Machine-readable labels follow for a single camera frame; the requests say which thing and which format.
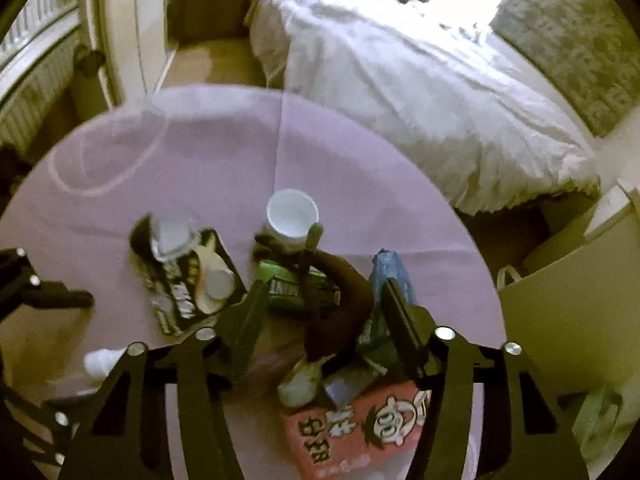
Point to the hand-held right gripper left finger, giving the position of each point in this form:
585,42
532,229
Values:
245,320

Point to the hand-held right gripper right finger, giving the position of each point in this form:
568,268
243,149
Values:
400,320

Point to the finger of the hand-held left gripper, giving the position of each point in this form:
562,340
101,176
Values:
60,296
45,422

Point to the blue packet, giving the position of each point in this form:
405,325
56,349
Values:
392,270

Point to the green packet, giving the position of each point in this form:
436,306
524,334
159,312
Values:
285,285

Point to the dark brown banana peel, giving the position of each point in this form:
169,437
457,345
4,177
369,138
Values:
345,310

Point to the black snack packet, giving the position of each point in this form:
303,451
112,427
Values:
175,285

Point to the white fluffy ball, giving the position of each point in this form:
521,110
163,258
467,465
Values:
102,362

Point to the purple small packet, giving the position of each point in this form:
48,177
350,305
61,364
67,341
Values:
350,385

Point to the white small bottle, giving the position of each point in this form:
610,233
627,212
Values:
302,385

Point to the white cup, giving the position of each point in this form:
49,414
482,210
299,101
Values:
292,217

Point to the pink cartoon print box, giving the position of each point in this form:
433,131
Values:
350,430

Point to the white dresser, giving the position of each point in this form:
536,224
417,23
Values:
565,320

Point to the bed with white duvet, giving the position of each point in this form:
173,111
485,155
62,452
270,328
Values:
400,90

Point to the wooden nightstand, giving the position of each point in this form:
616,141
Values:
215,10

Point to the floral window blind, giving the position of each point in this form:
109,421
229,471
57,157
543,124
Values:
575,45

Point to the white door frame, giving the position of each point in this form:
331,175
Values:
135,25

